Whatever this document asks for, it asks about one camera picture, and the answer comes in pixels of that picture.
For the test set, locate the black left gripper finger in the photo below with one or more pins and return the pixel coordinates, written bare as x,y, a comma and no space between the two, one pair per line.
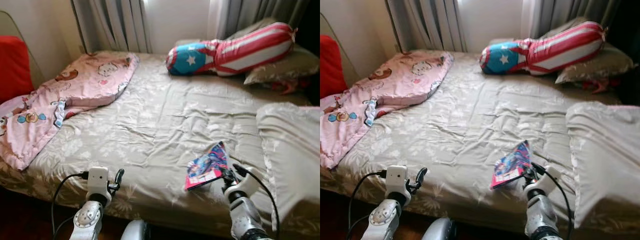
119,176
422,175

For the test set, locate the colourful pink edged book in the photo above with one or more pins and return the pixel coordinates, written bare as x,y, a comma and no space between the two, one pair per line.
512,164
207,165

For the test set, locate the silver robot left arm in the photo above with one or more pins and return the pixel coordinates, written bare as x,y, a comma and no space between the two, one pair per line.
382,219
87,220

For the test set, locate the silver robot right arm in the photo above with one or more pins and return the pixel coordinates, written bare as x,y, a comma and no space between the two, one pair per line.
245,215
542,215

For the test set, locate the bed with beige floral sheet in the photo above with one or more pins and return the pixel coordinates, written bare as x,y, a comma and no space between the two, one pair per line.
160,125
475,125

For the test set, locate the pink cartoon print blanket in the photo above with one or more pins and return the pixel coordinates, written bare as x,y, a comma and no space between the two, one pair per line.
395,92
75,95

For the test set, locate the orange red cloth item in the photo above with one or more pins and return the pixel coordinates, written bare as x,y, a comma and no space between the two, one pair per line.
600,86
287,87

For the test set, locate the red white blue bolster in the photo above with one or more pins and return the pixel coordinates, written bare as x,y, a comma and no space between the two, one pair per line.
240,50
550,49

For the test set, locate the large red cushion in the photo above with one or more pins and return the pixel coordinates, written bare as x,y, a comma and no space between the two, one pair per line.
331,65
15,67

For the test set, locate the grey curtain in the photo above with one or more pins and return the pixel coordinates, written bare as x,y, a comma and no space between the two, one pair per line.
110,25
260,15
425,25
570,14

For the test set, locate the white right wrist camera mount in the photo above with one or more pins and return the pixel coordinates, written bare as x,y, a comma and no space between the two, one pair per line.
547,181
247,184

